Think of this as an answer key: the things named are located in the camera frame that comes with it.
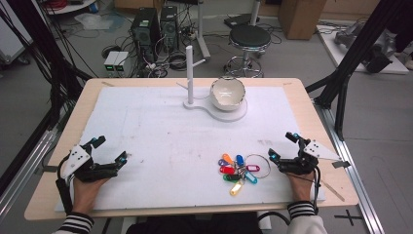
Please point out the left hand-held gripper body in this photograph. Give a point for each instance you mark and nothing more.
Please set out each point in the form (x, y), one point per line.
(85, 169)

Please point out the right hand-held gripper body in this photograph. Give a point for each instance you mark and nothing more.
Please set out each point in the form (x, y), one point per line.
(303, 161)

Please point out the bunch of coloured key tags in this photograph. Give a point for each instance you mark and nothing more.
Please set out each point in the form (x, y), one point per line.
(237, 172)

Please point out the person's left hand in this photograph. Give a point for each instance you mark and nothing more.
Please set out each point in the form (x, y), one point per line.
(86, 193)

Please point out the person's right hand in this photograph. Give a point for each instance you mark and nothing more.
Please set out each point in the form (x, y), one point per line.
(302, 187)

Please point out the thin wooden ruler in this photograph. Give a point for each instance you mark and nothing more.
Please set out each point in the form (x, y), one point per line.
(332, 191)

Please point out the white foam board mat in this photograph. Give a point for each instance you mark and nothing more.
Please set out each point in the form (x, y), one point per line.
(168, 146)

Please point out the white ceramic bowl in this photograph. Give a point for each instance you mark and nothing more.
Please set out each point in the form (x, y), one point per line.
(227, 92)

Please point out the white power supply box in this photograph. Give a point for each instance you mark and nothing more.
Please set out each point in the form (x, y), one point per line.
(120, 62)
(111, 61)

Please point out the white platform board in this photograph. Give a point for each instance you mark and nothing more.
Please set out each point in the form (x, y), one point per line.
(357, 66)

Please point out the person's dark lap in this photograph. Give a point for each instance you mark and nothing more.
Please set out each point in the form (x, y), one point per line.
(195, 226)

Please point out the white branched hanger stand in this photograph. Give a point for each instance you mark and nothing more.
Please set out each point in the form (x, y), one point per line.
(190, 81)

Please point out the black round stool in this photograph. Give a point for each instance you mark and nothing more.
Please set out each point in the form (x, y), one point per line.
(250, 37)

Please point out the grey robot on platform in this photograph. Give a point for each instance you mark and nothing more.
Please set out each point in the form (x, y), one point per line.
(367, 45)

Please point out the brown cardboard box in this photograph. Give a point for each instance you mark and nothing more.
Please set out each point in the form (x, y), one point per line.
(300, 18)

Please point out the large black computer tower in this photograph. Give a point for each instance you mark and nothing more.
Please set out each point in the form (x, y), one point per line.
(145, 32)

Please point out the clear plastic bag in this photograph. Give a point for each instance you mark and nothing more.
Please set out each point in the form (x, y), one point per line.
(97, 22)

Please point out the black flat case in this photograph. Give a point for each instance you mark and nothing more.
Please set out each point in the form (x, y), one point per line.
(240, 20)

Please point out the slim black computer tower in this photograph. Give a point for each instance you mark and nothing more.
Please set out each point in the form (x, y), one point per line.
(169, 27)

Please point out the white round table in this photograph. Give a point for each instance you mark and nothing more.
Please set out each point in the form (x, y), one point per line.
(69, 7)

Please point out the white desk leg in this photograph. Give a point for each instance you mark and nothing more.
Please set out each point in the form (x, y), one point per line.
(202, 29)

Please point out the aluminium rail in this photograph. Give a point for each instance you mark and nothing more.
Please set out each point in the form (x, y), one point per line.
(22, 172)
(350, 169)

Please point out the black metal frame strut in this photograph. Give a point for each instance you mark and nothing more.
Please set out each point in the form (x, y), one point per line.
(350, 58)
(42, 52)

